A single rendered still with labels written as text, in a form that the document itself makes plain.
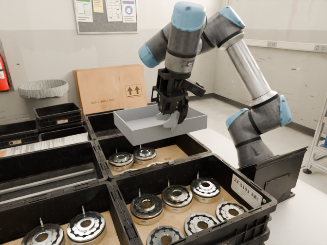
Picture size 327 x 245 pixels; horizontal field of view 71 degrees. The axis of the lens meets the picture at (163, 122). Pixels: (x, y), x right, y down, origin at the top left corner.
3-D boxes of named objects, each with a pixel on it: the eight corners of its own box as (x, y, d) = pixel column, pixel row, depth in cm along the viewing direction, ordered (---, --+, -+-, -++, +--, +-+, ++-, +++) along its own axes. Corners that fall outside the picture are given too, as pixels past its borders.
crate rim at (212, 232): (213, 157, 89) (214, 151, 88) (279, 209, 64) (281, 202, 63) (110, 185, 73) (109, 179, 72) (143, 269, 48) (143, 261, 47)
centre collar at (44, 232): (52, 228, 63) (51, 226, 63) (53, 242, 59) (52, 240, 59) (31, 235, 61) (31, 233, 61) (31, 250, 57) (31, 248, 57)
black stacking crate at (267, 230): (211, 178, 92) (213, 153, 88) (271, 234, 67) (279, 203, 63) (113, 209, 77) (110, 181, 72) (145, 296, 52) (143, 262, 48)
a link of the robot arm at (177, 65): (185, 46, 62) (203, 58, 57) (181, 62, 65) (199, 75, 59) (161, 47, 58) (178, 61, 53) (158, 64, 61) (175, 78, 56)
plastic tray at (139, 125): (177, 112, 96) (177, 100, 95) (207, 128, 80) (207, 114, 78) (114, 124, 85) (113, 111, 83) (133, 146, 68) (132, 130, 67)
